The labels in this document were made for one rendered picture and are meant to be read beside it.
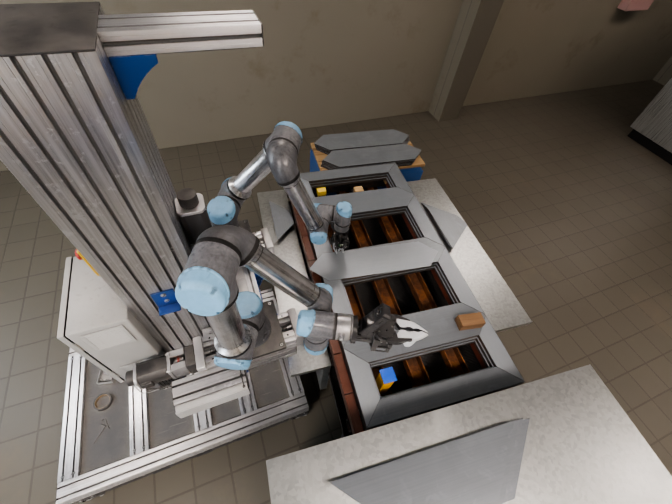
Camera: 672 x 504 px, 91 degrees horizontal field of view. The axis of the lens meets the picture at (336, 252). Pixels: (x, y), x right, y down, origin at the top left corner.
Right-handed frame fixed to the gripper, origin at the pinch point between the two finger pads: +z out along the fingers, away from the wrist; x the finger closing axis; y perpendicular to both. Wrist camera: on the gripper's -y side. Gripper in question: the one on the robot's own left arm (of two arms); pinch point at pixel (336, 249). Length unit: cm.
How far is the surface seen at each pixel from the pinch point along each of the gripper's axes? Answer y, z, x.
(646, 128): -161, 68, 472
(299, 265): -7.0, 19.7, -19.5
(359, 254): 5.6, 0.7, 11.4
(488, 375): 82, 0, 47
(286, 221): -40.1, 16.1, -21.3
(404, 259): 14.1, 0.5, 34.9
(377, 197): -36, 1, 37
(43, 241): -122, 89, -211
